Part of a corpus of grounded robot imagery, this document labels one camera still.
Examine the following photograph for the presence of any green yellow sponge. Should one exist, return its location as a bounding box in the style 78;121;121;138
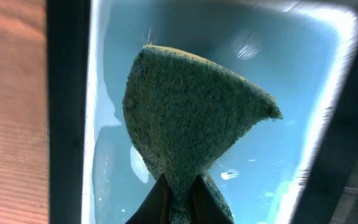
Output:
122;45;283;223

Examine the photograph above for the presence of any black rectangular tray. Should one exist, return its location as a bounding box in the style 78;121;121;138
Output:
47;1;358;223

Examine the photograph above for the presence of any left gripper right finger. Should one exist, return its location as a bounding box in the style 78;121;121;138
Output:
191;175;233;224

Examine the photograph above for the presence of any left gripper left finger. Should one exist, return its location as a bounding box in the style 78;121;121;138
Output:
125;174;170;224

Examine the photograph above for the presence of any blue water basin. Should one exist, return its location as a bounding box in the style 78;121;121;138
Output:
81;1;358;223

